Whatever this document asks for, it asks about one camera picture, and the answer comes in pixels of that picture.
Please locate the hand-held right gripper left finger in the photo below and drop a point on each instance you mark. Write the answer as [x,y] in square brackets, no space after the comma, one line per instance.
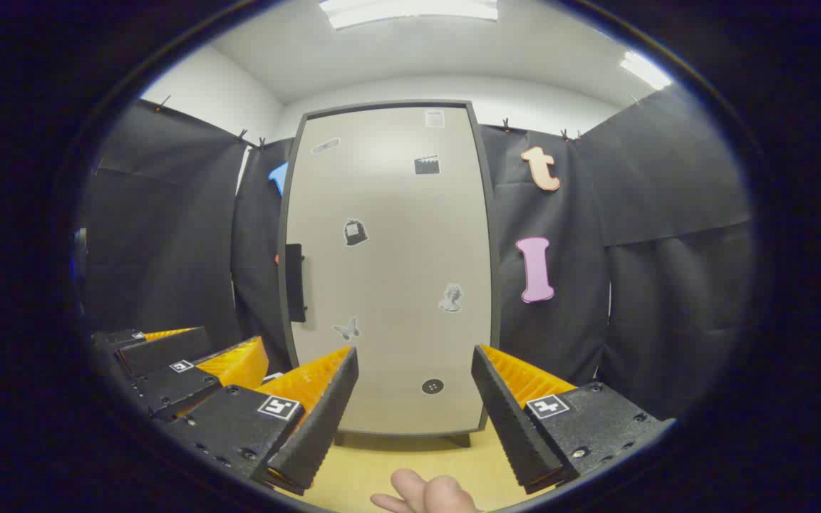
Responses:
[325,420]

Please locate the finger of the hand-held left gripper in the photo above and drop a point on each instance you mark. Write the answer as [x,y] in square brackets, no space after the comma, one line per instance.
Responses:
[175,388]
[168,350]

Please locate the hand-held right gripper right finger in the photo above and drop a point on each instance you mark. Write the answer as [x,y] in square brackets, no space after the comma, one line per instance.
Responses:
[507,420]

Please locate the dark grey cabinet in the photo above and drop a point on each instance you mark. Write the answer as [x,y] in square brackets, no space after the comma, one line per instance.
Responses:
[495,285]

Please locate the beige cabinet door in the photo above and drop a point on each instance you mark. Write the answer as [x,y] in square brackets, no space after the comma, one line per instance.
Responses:
[396,285]

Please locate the black backdrop cloth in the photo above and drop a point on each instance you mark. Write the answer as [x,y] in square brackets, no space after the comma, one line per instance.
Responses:
[168,214]

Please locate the ceiling light panel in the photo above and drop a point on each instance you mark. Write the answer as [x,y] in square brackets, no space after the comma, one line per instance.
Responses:
[410,10]
[644,70]

